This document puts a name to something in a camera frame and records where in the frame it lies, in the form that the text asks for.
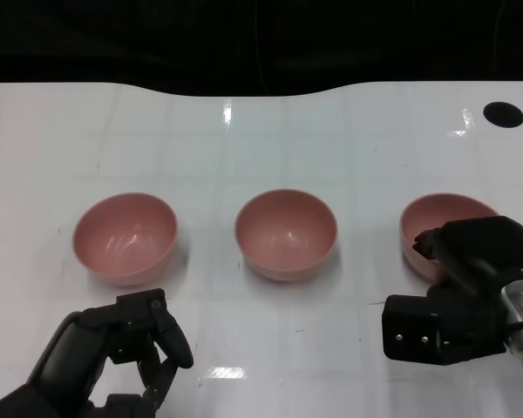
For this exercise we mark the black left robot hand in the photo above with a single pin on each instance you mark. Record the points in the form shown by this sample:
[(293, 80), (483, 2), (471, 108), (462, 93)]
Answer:
[(74, 352)]

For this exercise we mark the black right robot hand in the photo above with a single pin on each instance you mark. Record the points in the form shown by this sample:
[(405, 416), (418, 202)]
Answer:
[(484, 248)]

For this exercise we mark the pink plastic bowl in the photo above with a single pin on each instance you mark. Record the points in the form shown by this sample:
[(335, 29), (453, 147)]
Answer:
[(285, 235), (431, 213), (124, 239)]

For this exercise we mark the black round table grommet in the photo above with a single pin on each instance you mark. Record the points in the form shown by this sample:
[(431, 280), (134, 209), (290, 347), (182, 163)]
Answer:
[(503, 115)]

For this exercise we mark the black backdrop cloth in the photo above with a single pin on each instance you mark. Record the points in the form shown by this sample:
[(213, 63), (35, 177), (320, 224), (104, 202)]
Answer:
[(113, 39)]

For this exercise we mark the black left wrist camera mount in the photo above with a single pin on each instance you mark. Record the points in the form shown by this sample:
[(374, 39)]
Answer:
[(26, 405)]

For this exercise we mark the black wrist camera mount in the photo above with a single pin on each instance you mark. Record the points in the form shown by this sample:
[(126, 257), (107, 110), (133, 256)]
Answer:
[(409, 322), (26, 405)]

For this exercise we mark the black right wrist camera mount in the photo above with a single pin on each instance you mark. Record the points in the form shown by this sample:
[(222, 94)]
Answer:
[(409, 322)]

